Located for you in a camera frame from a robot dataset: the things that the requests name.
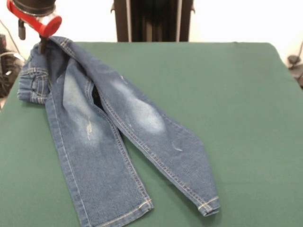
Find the grey wheeled stand base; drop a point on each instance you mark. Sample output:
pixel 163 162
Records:
pixel 293 60
pixel 6 71

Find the dark green table cloth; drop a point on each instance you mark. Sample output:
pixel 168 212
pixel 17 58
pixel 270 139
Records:
pixel 236 118

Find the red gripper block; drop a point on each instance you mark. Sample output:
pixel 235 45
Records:
pixel 48 27

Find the blue denim jeans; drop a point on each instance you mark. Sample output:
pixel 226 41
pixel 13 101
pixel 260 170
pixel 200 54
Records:
pixel 99 132

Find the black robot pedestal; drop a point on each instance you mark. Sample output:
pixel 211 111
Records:
pixel 154 21

